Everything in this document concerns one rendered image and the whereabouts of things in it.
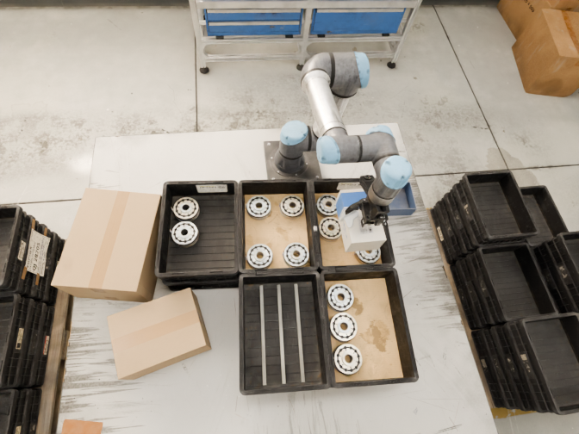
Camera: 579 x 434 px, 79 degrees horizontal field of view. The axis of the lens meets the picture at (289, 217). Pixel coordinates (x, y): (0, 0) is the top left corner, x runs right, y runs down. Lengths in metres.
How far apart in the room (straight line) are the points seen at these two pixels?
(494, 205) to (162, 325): 1.87
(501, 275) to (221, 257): 1.57
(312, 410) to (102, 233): 1.04
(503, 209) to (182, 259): 1.79
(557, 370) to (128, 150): 2.32
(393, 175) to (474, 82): 2.90
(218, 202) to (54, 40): 2.65
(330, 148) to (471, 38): 3.39
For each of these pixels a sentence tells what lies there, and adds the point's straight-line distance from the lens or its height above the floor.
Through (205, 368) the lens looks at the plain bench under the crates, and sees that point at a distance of 1.50.
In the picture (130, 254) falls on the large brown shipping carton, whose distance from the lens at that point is 1.44.
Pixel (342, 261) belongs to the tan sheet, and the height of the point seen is 0.83.
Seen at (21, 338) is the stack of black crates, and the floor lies 0.39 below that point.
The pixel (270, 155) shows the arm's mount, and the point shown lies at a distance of 1.76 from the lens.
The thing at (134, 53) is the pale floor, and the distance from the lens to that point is 3.53.
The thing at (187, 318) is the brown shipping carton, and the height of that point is 0.86.
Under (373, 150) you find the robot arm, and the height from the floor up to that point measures 1.44.
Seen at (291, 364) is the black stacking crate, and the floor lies 0.83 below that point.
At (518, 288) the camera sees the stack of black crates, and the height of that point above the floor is 0.38.
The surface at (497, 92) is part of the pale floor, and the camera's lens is 3.79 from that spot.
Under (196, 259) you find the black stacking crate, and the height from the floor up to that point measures 0.83.
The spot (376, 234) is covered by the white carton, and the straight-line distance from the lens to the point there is 1.19.
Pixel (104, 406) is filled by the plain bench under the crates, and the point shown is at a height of 0.70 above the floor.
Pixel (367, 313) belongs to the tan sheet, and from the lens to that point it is 1.43.
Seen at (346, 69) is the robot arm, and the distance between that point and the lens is 1.26.
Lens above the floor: 2.18
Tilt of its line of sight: 64 degrees down
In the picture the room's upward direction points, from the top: 11 degrees clockwise
